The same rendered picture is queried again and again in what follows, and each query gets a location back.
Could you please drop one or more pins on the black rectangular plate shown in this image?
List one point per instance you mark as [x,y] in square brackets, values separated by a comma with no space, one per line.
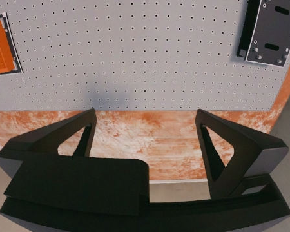
[267,31]

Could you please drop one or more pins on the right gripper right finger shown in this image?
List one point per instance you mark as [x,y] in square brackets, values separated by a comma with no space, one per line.
[255,153]

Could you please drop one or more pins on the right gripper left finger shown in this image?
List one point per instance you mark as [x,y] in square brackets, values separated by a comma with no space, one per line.
[47,139]

